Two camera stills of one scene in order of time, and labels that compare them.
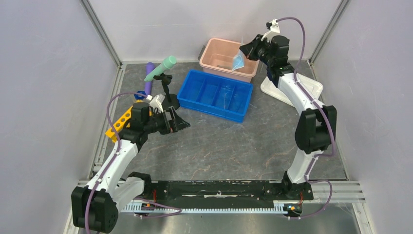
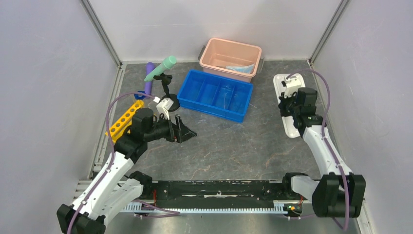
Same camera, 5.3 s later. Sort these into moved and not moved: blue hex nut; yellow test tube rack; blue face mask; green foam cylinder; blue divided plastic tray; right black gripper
Moved: blue face mask; right black gripper
Not moved: green foam cylinder; yellow test tube rack; blue hex nut; blue divided plastic tray
